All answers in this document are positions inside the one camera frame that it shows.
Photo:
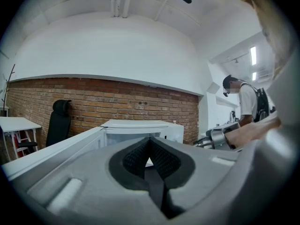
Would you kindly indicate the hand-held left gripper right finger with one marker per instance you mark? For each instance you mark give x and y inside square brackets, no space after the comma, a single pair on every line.
[206,172]

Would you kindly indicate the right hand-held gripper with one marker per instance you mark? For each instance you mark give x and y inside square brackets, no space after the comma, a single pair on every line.
[218,137]

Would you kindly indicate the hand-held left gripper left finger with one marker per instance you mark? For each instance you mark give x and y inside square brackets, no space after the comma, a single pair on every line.
[93,184]

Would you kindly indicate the white microwave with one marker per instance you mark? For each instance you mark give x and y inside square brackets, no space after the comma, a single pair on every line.
[131,128]

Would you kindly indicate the person's right hand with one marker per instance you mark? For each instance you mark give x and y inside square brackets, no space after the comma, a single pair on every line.
[253,131]

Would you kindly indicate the black backpack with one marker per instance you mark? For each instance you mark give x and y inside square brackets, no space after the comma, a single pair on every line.
[262,104]

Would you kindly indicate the black office chair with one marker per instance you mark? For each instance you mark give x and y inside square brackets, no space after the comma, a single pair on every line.
[58,125]
[28,144]

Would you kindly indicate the ceiling light bar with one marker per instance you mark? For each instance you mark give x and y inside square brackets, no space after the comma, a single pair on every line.
[254,76]
[253,55]

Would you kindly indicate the small white table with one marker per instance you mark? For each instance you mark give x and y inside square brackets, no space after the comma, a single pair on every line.
[16,124]

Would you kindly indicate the yellow plaid shirt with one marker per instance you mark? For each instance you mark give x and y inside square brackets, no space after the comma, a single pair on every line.
[269,20]

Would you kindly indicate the dark coat rack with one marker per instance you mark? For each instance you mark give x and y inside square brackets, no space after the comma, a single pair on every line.
[8,85]

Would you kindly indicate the white ceiling pipe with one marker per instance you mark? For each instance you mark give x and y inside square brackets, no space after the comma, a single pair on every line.
[125,1]
[114,1]

